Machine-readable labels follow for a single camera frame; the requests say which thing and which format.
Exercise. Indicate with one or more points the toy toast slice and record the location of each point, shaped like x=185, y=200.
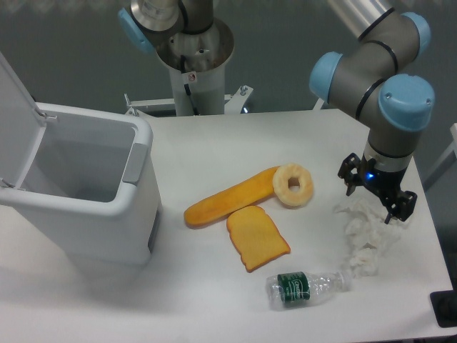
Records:
x=255, y=237

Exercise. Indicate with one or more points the toy donut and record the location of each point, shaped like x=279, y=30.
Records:
x=293, y=185

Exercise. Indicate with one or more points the clear bottle green label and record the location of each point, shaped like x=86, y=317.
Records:
x=303, y=289

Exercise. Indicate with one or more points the white frame at right edge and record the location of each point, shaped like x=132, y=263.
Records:
x=443, y=163

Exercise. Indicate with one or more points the long orange toy baguette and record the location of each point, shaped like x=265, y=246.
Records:
x=220, y=205

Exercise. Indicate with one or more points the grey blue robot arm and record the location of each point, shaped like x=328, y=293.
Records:
x=368, y=85

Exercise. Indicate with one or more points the black device at table edge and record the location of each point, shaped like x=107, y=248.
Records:
x=444, y=307

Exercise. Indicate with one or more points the white metal base frame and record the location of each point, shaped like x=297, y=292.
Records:
x=237, y=103

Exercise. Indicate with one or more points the crumpled white tissue paper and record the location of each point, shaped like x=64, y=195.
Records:
x=369, y=237

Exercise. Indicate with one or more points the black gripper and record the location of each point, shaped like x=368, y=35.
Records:
x=381, y=175

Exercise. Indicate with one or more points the white trash can lid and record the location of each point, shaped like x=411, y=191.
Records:
x=23, y=125

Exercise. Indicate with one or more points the white trash can body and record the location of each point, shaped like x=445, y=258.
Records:
x=85, y=179

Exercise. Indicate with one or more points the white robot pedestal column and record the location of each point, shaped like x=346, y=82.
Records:
x=197, y=64

